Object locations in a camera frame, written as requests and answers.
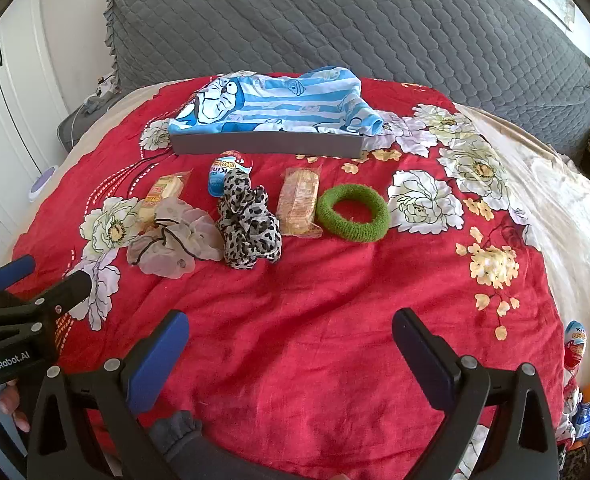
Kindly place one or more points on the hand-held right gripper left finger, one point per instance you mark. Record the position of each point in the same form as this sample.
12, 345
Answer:
157, 360

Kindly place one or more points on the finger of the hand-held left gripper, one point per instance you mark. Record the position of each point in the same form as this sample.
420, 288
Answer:
70, 287
12, 270

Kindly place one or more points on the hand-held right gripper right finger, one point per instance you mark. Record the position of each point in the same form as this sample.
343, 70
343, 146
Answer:
425, 355

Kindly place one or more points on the sheer grey scrunchie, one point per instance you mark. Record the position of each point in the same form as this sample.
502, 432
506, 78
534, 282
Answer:
185, 240

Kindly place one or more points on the small yellow cake packet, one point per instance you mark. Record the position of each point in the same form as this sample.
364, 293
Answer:
162, 192

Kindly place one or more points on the leopard print scrunchie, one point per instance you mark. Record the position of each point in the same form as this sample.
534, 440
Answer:
247, 230

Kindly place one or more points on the green fuzzy scrunchie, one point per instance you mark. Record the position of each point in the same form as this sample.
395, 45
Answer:
325, 215

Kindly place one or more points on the egg-shaped chocolate toy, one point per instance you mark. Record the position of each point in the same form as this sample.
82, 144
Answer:
576, 342
222, 172

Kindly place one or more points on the long orange snack packet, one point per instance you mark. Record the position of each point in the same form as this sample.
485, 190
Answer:
297, 200

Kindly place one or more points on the person's left hand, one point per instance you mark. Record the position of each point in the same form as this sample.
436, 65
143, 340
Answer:
15, 405

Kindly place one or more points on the dark grey cuffed clothing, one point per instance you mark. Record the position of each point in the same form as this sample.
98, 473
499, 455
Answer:
175, 432

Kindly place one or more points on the purple white round device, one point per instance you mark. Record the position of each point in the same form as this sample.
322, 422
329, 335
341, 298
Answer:
42, 185

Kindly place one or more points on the red floral blanket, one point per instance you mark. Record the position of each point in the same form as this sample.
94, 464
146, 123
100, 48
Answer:
300, 310

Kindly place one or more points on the grey bedside stool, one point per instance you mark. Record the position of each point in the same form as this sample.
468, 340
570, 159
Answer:
72, 130

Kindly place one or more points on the white wardrobe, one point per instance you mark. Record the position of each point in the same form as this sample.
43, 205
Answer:
10, 110

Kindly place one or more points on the orange capped bottle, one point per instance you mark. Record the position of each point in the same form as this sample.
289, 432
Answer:
589, 405

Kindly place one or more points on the grey tray with cartoon cloth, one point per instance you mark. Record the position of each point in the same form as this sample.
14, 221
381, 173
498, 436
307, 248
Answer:
275, 100

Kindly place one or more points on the grey quilted headboard cover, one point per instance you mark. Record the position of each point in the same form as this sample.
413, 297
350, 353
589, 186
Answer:
375, 25

